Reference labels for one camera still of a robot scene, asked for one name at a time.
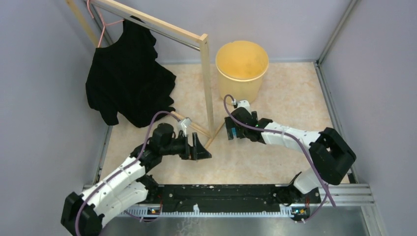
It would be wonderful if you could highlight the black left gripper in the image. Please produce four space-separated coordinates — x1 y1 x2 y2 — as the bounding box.
161 132 211 160

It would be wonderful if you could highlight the wooden clothes rack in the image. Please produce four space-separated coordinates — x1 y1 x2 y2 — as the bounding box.
65 0 224 148

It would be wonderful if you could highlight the blue plastic trash bag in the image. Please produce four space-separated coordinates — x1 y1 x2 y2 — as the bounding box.
230 127 236 139

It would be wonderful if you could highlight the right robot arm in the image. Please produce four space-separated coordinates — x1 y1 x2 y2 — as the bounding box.
225 107 357 203

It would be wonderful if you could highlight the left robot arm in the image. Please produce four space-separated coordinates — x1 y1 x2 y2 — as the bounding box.
60 123 212 236

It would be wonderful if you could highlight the yellow plastic trash bin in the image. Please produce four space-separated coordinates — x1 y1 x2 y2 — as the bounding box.
215 40 269 102

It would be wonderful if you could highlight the black hanging shirt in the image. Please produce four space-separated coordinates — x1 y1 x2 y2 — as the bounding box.
85 21 176 128

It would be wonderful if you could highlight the pink clothes hanger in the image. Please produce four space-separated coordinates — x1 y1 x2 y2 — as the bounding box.
86 0 124 48

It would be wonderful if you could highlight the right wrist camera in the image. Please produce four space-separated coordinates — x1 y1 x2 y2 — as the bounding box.
233 100 251 113

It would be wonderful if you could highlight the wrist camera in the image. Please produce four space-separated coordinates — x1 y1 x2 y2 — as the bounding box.
233 100 251 113
177 117 192 136

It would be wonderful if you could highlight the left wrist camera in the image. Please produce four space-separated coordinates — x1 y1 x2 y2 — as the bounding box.
177 117 192 136

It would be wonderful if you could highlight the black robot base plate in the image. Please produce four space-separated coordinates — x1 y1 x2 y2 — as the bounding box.
138 184 322 213

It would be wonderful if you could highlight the white slotted cable duct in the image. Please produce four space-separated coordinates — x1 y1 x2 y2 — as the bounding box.
118 205 294 218

